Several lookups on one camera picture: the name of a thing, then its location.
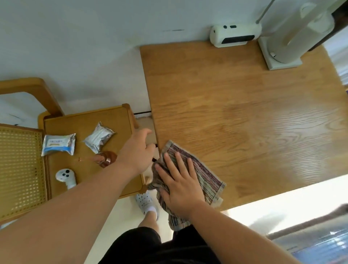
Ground person's left hand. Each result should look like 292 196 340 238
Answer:
115 128 157 175

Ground person's right hand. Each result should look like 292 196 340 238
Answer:
155 152 206 218

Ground striped cleaning cloth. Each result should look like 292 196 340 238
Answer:
147 140 226 232

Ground person's right forearm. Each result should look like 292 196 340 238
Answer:
188 203 301 264

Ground person's left forearm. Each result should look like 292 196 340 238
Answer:
0 159 140 264

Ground white sock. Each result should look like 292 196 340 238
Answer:
144 205 159 221

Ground white clog shoe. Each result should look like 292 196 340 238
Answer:
135 190 160 221

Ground person's leg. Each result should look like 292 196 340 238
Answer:
137 212 161 238

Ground brown spray bottle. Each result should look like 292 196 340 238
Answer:
77 151 118 170

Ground silver foil packet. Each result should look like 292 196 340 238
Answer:
82 121 116 154

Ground black shorts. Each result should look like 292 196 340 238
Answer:
98 224 221 264

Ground silver wipes packet blue label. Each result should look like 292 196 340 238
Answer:
41 133 77 157

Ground white handheld controller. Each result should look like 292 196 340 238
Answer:
55 168 77 190

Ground wooden chair with rattan back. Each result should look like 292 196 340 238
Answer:
0 77 159 227

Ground white small heater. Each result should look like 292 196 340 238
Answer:
209 24 263 48

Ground blue grey rug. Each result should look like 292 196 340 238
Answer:
268 203 348 264

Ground white tower fan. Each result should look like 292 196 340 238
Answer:
257 0 336 71

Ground white cable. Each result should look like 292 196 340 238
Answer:
255 0 278 25

